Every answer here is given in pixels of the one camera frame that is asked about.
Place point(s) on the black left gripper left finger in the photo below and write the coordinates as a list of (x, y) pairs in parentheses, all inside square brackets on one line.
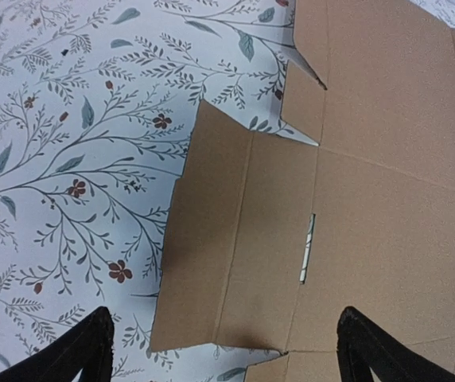
[(85, 352)]

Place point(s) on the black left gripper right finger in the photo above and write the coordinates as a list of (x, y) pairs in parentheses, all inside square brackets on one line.
[(365, 351)]

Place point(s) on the brown cardboard box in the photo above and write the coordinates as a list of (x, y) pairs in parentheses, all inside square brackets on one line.
[(269, 239)]

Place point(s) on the floral patterned table mat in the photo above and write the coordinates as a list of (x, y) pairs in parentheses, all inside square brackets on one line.
[(97, 105)]

